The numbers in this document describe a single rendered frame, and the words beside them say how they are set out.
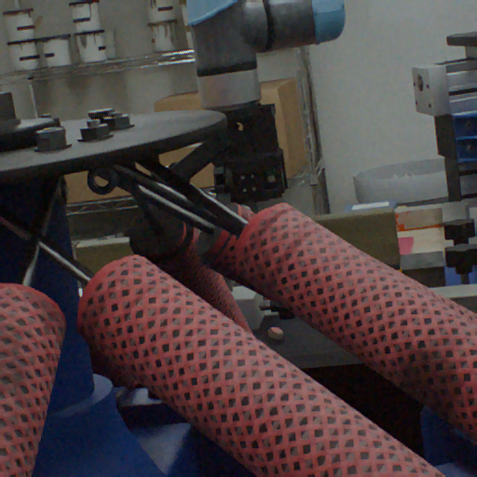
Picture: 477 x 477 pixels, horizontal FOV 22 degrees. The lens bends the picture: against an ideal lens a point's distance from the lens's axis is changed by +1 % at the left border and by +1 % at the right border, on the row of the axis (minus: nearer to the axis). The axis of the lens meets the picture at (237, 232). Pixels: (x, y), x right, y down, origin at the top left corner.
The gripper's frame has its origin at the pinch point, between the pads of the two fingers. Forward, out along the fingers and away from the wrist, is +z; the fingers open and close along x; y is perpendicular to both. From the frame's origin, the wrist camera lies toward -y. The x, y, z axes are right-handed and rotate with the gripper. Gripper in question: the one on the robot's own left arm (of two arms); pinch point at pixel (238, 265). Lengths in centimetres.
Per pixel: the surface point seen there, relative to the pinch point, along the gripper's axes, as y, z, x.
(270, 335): 5.8, 4.4, -18.7
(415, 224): 21, 9, 61
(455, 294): 26.4, 1.2, -20.9
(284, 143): -34, 22, 324
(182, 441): 3, 3, -53
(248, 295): 5.5, -2.4, -27.0
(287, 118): -32, 13, 331
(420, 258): 22.5, 3.0, 6.9
